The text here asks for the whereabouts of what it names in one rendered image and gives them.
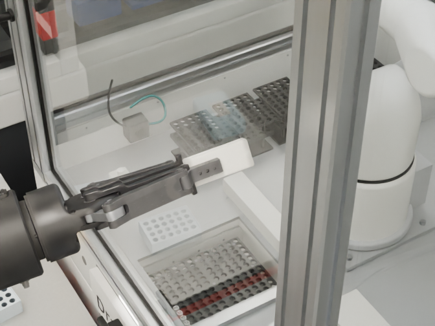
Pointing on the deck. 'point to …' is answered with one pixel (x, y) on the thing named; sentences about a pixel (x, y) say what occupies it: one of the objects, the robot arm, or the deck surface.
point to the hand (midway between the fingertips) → (218, 162)
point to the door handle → (7, 16)
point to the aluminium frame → (351, 14)
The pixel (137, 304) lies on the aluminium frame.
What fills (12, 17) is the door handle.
